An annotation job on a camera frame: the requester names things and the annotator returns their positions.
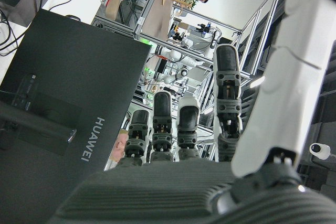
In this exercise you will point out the aluminium frame cage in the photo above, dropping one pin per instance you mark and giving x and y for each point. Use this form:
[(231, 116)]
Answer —
[(260, 7)]

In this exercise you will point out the white security camera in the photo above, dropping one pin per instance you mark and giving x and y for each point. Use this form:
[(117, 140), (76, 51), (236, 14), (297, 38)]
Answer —
[(319, 150)]

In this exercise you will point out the cardboard box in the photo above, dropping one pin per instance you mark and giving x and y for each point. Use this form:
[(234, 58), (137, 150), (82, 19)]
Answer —
[(114, 3)]

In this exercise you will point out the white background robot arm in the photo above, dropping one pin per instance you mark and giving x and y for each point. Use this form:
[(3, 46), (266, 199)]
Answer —
[(174, 56)]

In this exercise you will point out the brown wooden table board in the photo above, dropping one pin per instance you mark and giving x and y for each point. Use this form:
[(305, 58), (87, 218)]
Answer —
[(160, 6)]

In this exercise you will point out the person with shaved head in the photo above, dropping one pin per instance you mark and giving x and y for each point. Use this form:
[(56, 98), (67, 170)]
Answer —
[(120, 145)]

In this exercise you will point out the black Huawei monitor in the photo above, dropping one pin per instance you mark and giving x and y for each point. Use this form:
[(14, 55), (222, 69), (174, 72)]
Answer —
[(65, 64)]

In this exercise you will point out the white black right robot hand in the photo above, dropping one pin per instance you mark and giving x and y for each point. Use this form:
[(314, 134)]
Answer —
[(157, 195)]

